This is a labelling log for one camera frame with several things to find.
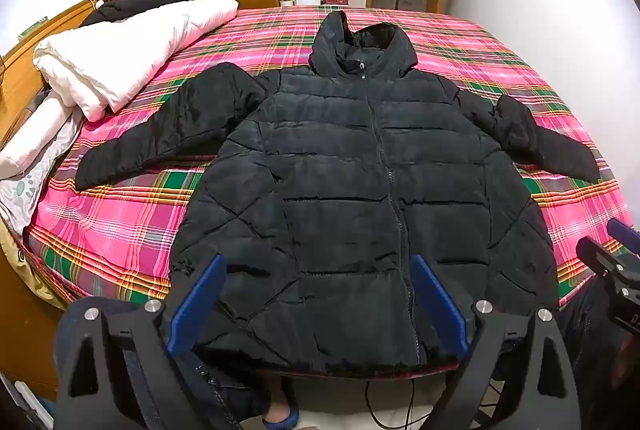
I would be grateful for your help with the white folded duvet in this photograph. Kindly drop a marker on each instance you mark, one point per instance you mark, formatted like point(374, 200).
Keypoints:
point(125, 45)

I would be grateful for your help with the wooden headboard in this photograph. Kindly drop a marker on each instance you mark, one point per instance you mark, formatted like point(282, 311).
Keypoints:
point(30, 45)

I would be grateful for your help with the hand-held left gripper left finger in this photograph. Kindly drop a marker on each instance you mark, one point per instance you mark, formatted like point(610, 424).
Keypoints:
point(200, 305)

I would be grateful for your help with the black puffer jacket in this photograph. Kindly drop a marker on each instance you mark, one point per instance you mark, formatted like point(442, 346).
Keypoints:
point(325, 185)

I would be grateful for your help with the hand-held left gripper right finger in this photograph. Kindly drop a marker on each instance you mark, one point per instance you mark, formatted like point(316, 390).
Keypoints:
point(440, 305)

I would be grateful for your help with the pink plaid bed sheet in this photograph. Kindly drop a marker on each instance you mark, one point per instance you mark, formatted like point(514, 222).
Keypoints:
point(125, 220)

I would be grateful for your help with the wooden bed frame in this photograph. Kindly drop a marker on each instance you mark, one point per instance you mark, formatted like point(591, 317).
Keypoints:
point(25, 335)

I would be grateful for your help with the black garment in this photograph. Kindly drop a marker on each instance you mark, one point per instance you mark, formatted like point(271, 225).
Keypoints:
point(145, 0)

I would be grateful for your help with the person's right leg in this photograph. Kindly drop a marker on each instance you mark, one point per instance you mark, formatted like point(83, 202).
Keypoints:
point(595, 360)

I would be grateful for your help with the grey patterned blanket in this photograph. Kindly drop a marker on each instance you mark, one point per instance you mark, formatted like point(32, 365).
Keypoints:
point(20, 195)

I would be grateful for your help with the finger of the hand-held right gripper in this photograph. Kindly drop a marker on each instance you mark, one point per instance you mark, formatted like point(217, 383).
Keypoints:
point(595, 255)
point(622, 229)

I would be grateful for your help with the blue slipper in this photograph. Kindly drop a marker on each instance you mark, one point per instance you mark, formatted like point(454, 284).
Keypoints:
point(280, 420)

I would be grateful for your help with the pale pink pillow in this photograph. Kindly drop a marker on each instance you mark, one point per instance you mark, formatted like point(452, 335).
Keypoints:
point(35, 130)

